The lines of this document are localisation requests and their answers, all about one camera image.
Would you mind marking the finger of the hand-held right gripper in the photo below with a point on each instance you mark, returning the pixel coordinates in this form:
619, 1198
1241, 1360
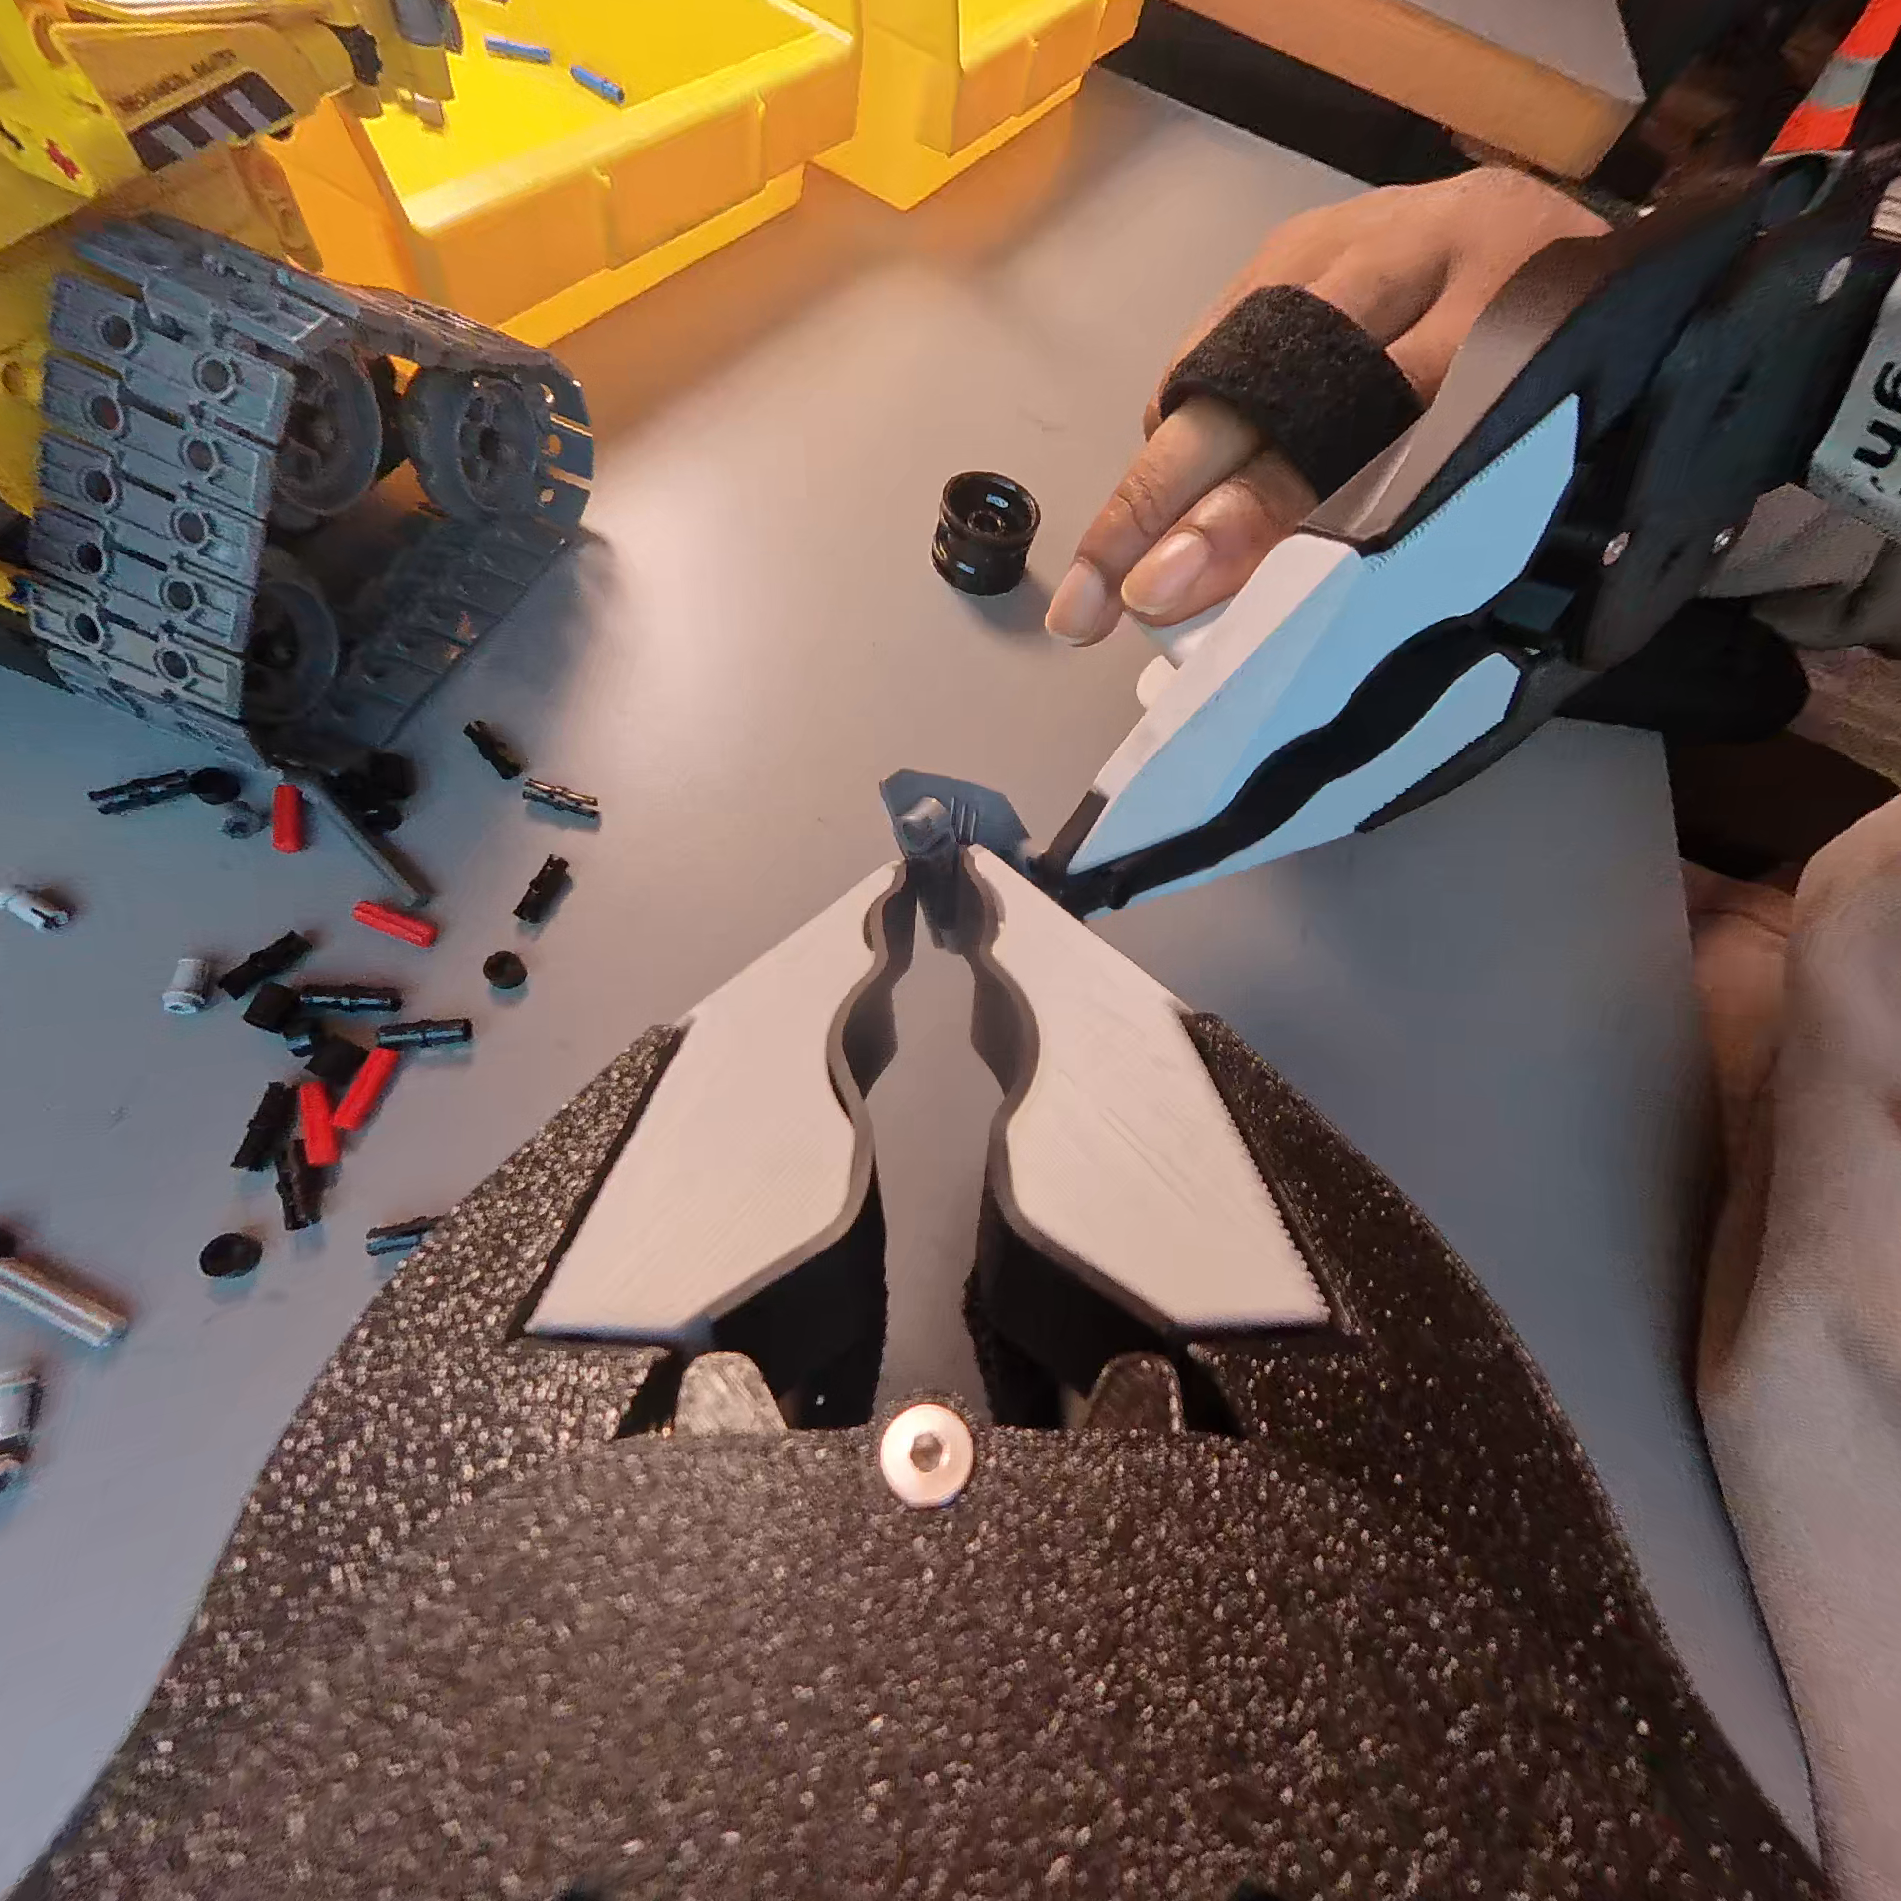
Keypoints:
1397, 580
1397, 758

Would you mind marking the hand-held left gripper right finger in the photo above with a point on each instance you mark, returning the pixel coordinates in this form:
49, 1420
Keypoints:
1144, 1189

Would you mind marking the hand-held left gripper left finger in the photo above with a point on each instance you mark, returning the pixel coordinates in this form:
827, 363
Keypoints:
730, 1189

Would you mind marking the blue grey connector assembly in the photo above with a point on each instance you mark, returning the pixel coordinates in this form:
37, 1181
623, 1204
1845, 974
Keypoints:
948, 818

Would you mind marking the yellow parts tray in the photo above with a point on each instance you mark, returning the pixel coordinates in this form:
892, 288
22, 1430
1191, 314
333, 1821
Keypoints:
596, 209
982, 90

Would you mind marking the person's right forearm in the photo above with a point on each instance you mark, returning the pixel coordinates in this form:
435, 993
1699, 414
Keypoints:
1844, 580

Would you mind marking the person's right hand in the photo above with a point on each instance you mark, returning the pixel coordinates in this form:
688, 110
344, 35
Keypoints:
1397, 254

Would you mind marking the orange traffic cone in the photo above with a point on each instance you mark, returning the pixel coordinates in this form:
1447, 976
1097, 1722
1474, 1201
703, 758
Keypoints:
1827, 90

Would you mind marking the pile of small pins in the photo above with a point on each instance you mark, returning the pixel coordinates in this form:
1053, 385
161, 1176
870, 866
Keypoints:
330, 1114

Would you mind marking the small black wheel rim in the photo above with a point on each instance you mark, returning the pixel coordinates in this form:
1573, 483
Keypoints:
987, 533

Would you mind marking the blue toy pin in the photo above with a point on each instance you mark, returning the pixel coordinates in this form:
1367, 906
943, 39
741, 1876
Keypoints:
598, 81
522, 48

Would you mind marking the yellow tracked toy robot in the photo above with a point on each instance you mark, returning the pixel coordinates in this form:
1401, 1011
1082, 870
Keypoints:
179, 388

